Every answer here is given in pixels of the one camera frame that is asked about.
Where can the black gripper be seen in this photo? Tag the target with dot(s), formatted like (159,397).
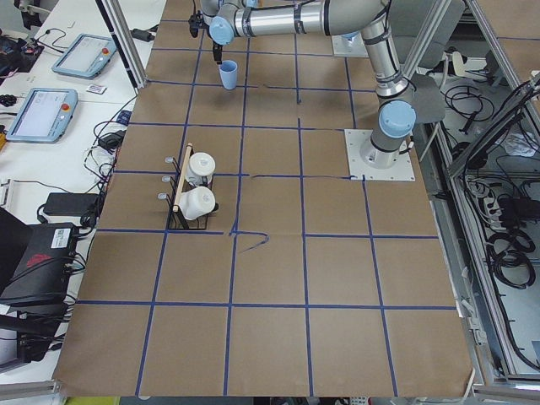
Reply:
(217,51)

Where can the blue plastic cup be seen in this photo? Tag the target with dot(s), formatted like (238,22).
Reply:
(228,70)

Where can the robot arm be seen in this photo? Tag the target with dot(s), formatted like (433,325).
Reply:
(365,21)

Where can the white mug inner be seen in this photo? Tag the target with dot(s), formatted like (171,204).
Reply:
(200,169)

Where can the white mug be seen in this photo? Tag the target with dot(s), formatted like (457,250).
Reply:
(200,169)
(197,202)

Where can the upper teach pendant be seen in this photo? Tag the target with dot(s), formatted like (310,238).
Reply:
(86,57)

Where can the teach pendant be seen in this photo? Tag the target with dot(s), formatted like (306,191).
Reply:
(86,57)
(44,116)

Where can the white mug outer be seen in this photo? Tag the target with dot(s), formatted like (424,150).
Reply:
(197,202)

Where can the lower teach pendant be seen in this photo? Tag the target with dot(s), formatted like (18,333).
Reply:
(44,116)

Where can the black power brick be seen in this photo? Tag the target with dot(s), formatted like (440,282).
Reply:
(67,204)

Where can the black computer box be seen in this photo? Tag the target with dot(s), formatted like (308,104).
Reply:
(34,259)

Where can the aluminium frame post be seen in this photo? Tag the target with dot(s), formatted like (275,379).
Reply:
(111,12)

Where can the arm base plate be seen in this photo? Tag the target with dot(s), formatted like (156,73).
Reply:
(366,162)
(343,46)

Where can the wooden rack handle bar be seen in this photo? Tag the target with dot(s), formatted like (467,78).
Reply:
(182,177)

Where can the black wire mug rack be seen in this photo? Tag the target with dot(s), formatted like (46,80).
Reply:
(176,221)

